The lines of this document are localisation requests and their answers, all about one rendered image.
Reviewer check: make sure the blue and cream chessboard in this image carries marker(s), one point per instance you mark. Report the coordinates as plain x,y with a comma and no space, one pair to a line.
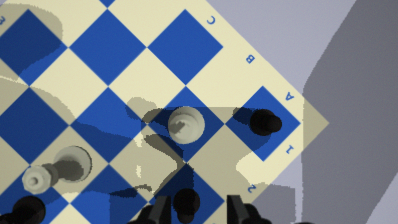
106,75

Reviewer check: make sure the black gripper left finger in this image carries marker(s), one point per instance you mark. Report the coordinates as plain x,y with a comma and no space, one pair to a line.
159,213

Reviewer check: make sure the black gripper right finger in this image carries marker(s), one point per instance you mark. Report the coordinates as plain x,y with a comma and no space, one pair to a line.
240,213

